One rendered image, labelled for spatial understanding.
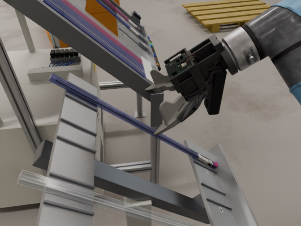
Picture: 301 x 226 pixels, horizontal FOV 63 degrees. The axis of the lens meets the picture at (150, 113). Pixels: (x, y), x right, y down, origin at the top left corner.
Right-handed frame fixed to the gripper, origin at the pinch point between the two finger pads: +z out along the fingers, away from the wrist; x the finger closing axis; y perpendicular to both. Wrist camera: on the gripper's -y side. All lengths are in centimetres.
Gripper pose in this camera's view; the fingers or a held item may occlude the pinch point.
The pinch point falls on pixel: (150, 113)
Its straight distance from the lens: 55.4
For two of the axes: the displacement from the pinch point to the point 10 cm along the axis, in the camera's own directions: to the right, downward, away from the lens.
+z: -8.3, 4.9, 2.8
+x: 1.3, 6.5, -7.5
